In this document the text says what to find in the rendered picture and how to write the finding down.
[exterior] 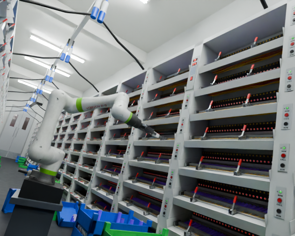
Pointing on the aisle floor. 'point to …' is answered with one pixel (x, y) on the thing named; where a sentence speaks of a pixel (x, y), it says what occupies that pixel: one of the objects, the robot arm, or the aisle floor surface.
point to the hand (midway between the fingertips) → (154, 134)
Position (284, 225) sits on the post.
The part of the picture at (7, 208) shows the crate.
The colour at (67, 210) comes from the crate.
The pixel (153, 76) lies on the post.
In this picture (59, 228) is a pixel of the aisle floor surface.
